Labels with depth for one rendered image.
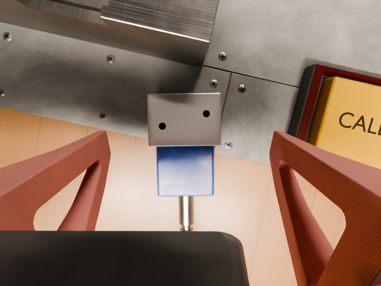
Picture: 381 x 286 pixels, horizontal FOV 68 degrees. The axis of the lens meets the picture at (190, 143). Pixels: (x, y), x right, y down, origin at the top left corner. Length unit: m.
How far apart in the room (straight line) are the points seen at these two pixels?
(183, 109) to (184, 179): 0.05
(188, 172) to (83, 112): 0.11
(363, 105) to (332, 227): 0.12
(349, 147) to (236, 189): 0.10
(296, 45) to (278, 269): 0.20
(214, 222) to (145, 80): 0.14
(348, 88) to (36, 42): 0.25
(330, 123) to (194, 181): 0.11
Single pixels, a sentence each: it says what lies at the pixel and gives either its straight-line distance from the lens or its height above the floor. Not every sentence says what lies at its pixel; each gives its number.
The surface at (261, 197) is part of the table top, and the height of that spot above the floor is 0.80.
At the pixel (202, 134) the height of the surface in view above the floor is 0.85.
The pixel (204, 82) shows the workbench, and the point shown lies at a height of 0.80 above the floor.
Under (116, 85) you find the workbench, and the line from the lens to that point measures 0.25.
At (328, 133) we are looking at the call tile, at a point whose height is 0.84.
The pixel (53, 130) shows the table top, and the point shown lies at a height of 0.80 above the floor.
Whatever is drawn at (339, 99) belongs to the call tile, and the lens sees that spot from 0.24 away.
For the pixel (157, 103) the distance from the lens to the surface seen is 0.19.
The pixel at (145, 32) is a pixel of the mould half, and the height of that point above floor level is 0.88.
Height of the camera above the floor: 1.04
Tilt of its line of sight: 83 degrees down
